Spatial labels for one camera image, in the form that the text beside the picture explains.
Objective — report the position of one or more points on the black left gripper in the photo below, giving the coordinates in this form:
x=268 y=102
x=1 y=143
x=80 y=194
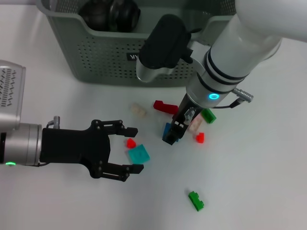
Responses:
x=72 y=148

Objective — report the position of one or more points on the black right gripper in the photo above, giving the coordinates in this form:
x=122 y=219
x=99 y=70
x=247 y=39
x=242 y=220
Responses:
x=185 y=110

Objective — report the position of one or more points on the blue square toy plate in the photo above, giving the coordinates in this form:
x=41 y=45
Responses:
x=166 y=130

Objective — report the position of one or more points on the glass teacup black sleeve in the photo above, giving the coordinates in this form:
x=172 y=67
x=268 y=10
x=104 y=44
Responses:
x=127 y=16

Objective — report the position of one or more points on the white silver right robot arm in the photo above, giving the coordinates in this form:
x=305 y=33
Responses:
x=239 y=48

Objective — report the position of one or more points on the grey perforated storage basket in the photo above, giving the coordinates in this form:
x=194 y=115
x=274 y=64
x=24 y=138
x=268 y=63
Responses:
x=100 y=62

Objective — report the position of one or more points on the small red toy brick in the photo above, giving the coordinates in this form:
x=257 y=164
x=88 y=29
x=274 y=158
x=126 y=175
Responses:
x=200 y=137
x=131 y=143

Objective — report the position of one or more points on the translucent pale toy brick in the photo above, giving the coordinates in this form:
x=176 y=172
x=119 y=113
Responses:
x=197 y=123

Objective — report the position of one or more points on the teal square toy brick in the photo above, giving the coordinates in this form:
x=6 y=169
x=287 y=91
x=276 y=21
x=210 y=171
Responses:
x=139 y=154

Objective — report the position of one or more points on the dark red toy brick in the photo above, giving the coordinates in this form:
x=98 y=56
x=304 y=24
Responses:
x=163 y=106

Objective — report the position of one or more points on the white toy brick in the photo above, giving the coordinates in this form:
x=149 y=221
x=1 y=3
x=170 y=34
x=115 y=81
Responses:
x=138 y=110

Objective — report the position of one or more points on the left gripper silver plug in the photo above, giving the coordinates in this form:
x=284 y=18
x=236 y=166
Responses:
x=56 y=121

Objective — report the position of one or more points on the green stepped toy brick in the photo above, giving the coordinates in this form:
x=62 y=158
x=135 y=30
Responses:
x=196 y=201

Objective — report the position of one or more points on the black round teapot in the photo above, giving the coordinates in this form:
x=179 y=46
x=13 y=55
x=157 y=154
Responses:
x=96 y=16

